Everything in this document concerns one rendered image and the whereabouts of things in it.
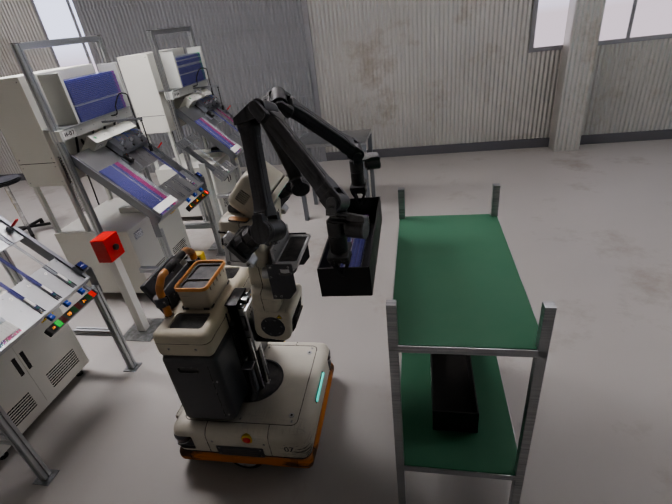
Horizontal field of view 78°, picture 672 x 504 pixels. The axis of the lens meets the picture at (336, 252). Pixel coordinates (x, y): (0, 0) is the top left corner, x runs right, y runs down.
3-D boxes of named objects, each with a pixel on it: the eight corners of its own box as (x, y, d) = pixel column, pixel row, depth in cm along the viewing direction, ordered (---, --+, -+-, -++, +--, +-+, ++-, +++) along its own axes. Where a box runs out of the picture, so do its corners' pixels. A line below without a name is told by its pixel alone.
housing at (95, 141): (130, 139, 342) (136, 125, 335) (91, 157, 300) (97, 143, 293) (122, 133, 340) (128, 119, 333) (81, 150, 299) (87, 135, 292)
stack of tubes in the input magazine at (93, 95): (126, 106, 326) (113, 70, 313) (82, 122, 283) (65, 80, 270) (112, 108, 329) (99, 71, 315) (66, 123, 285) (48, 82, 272)
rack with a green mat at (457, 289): (484, 361, 239) (500, 182, 185) (516, 530, 162) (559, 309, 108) (404, 358, 248) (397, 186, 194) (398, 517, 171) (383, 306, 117)
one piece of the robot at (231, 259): (226, 265, 144) (222, 237, 138) (231, 258, 148) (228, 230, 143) (253, 268, 143) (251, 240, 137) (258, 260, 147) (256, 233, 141)
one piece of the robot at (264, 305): (226, 354, 175) (207, 225, 143) (255, 300, 207) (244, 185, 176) (286, 362, 172) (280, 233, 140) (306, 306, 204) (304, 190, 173)
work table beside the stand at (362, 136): (371, 219, 418) (365, 141, 379) (305, 220, 434) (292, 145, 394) (376, 201, 456) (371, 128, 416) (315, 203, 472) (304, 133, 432)
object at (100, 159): (161, 160, 347) (164, 155, 344) (112, 190, 291) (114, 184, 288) (126, 135, 340) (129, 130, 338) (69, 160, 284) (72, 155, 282)
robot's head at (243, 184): (222, 204, 148) (242, 172, 141) (242, 182, 166) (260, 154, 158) (256, 227, 151) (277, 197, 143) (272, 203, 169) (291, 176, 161)
